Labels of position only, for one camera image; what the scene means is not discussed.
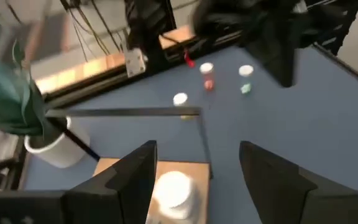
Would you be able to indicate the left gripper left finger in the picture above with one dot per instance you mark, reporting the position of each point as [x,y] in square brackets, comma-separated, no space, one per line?
[120,199]

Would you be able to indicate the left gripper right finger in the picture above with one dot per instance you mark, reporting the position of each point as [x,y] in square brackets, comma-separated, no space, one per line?
[291,205]

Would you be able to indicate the pale yellow pill bottle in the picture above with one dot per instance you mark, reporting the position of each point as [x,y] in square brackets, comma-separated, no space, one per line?
[180,99]

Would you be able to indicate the red pill bottle white cap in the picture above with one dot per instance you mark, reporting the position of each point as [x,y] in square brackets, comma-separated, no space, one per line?
[207,76]

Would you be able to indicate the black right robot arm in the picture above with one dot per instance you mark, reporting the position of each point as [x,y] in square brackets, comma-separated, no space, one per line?
[275,46]

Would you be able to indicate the snake plant white pot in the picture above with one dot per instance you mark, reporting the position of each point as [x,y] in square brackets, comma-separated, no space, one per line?
[57,149]

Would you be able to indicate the wooden shelf black metal frame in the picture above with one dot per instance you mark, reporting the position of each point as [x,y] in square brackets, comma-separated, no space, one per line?
[203,186]

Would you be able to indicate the grey metal bracket plate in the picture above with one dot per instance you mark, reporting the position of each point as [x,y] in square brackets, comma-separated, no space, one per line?
[135,62]

